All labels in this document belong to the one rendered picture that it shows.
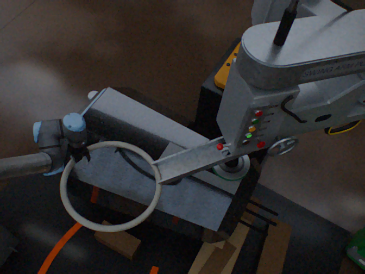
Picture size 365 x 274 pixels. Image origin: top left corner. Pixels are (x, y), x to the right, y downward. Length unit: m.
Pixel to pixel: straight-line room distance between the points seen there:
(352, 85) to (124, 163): 1.22
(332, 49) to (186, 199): 1.07
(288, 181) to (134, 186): 1.42
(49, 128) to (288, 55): 1.01
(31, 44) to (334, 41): 3.06
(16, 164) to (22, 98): 2.02
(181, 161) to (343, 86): 0.84
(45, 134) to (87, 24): 2.52
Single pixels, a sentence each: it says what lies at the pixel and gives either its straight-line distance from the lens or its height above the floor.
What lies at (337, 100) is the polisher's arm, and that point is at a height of 1.38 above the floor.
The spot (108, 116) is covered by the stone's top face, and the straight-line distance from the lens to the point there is 2.07.
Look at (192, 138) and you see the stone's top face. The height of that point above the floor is 0.80.
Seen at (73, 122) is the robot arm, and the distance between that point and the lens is 1.56.
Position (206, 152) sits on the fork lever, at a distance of 1.77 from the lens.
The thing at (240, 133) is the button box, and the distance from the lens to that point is 1.41.
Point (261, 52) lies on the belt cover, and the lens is 1.21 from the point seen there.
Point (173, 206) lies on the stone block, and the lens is 1.94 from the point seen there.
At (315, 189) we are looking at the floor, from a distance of 3.00.
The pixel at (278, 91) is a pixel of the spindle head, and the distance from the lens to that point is 1.32.
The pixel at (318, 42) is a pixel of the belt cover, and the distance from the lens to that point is 1.33.
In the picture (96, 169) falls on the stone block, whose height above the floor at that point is 0.66.
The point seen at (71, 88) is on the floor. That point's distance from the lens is 3.33.
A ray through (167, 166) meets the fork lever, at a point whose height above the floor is 0.89.
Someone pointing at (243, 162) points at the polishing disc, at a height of 0.83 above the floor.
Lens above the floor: 2.45
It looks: 56 degrees down
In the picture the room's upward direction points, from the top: 8 degrees clockwise
